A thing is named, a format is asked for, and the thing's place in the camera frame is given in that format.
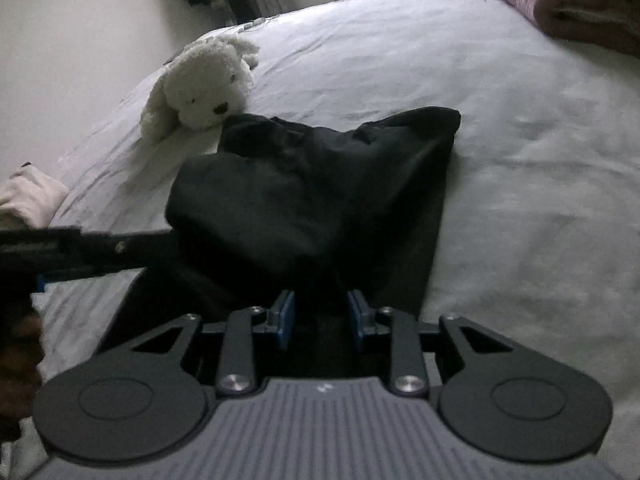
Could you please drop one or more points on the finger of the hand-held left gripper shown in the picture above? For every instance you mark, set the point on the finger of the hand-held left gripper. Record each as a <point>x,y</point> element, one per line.
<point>125,250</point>

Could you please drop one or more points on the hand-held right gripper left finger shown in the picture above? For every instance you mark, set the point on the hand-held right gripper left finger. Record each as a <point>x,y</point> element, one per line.
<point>286,320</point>

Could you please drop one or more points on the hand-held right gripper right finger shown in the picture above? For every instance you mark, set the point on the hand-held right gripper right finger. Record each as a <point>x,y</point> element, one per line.
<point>356,320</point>

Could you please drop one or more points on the black garment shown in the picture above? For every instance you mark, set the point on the black garment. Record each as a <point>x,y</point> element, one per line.
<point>300,200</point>

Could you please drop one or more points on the person's left hand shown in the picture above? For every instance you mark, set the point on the person's left hand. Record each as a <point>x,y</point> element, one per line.
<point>20,350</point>

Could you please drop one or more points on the beige folded cloth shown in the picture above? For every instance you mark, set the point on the beige folded cloth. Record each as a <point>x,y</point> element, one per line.
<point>30,195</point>

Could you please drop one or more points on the white plush dog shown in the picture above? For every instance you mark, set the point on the white plush dog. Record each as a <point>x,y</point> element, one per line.
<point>205,85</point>

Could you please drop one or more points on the bed with grey sheet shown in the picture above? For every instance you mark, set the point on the bed with grey sheet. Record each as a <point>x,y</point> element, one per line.
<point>525,185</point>

